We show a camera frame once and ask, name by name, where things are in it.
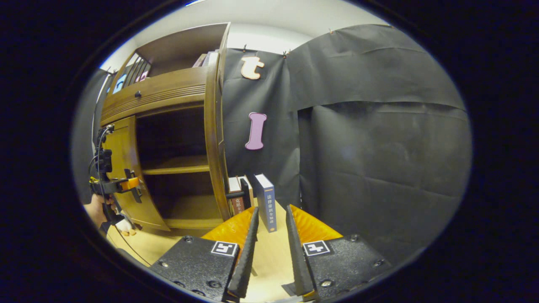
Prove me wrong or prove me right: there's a blue hardcover book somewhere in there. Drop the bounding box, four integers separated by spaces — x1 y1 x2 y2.
254 173 278 233

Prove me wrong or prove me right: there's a small white plush toy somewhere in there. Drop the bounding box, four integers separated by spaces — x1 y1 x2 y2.
115 219 138 237

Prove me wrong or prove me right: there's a wooden double-door shoe cabinet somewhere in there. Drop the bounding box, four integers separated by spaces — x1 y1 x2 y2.
98 22 232 237

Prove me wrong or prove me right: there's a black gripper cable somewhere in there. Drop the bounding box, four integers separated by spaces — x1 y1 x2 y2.
110 223 152 267

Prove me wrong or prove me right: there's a black bookend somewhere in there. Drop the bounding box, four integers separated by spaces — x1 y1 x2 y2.
227 178 252 211

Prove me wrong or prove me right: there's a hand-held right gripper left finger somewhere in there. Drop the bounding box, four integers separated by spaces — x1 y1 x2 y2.
149 206 260 303

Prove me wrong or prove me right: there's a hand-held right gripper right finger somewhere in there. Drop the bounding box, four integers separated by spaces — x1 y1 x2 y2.
281 205 392 300

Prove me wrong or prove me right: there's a wooden inner shelf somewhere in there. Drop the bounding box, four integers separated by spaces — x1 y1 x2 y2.
142 155 210 175

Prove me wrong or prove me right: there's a red book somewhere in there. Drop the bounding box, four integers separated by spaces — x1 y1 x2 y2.
228 177 245 216

